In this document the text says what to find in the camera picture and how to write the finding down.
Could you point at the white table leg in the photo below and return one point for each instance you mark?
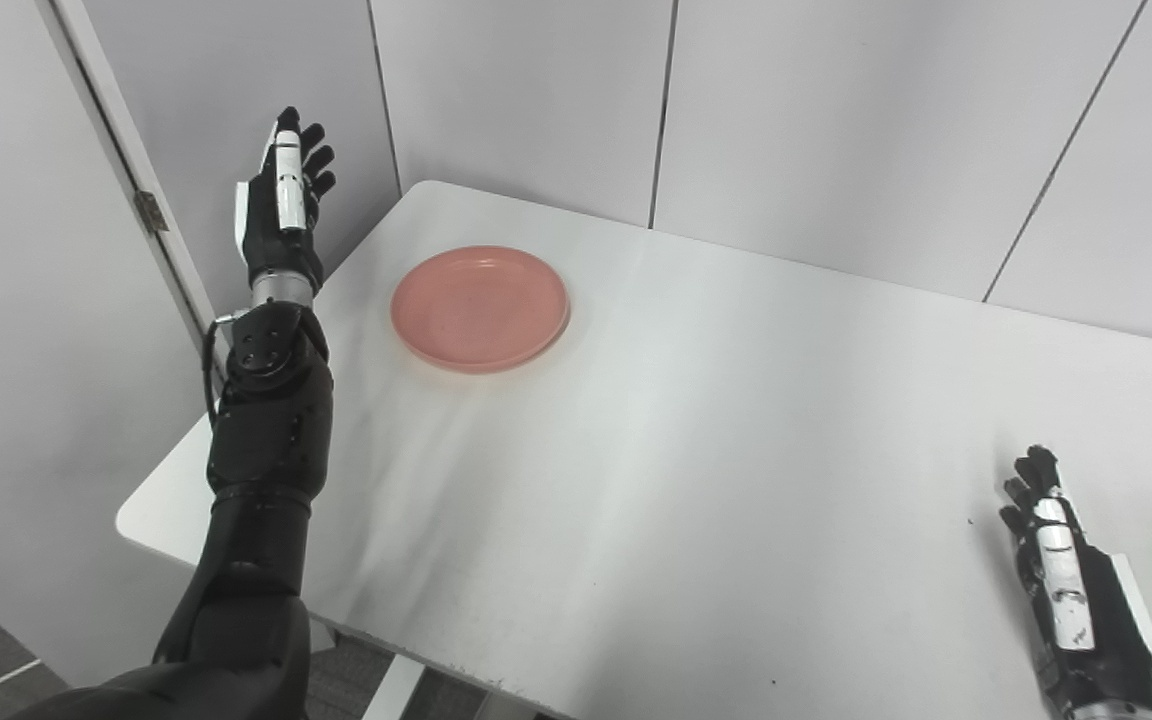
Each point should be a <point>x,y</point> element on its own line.
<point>393,690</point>

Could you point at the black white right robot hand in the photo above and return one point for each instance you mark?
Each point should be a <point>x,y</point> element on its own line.
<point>1096,620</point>

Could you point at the metal door hinge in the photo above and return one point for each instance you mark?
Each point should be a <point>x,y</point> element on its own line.
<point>151,211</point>

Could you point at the pink round plate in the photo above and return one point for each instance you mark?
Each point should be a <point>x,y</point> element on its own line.
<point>481,310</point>

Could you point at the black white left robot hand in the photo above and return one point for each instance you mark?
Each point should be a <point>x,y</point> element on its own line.
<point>271,240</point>

